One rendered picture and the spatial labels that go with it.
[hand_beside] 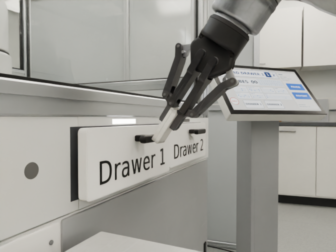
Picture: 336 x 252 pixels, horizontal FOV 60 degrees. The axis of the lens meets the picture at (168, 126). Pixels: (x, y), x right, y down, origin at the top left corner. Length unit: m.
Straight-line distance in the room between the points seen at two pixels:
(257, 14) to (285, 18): 3.46
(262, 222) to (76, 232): 1.12
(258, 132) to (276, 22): 2.64
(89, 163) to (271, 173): 1.13
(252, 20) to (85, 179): 0.34
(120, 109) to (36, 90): 0.19
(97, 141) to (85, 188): 0.07
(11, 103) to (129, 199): 0.32
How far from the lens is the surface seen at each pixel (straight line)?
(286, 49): 3.84
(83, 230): 0.51
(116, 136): 0.50
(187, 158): 0.83
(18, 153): 0.40
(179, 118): 0.51
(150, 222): 0.71
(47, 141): 0.43
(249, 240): 1.50
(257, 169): 1.42
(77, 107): 0.47
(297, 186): 3.49
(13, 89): 0.40
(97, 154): 0.46
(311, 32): 3.91
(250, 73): 1.46
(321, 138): 3.45
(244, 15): 0.47
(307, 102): 1.51
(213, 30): 0.48
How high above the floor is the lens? 0.94
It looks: 1 degrees down
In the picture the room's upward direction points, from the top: straight up
